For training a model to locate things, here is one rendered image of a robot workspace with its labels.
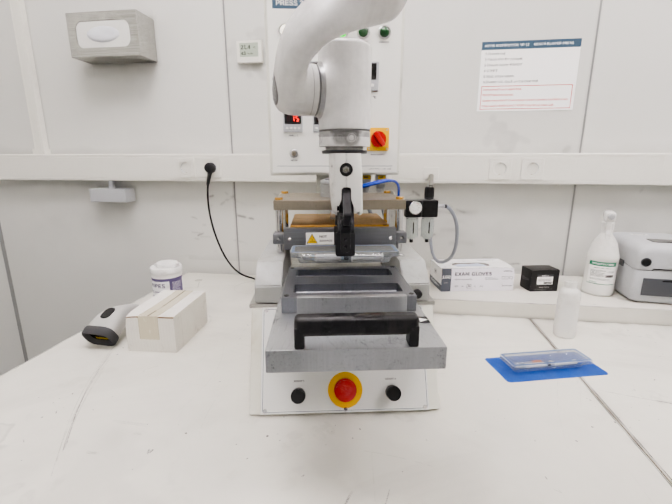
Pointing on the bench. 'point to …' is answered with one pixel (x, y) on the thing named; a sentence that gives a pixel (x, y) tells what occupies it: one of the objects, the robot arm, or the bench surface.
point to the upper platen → (334, 220)
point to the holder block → (344, 283)
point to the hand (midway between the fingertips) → (343, 241)
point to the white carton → (472, 275)
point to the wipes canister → (166, 276)
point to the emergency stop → (345, 390)
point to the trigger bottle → (602, 260)
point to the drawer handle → (356, 325)
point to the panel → (366, 386)
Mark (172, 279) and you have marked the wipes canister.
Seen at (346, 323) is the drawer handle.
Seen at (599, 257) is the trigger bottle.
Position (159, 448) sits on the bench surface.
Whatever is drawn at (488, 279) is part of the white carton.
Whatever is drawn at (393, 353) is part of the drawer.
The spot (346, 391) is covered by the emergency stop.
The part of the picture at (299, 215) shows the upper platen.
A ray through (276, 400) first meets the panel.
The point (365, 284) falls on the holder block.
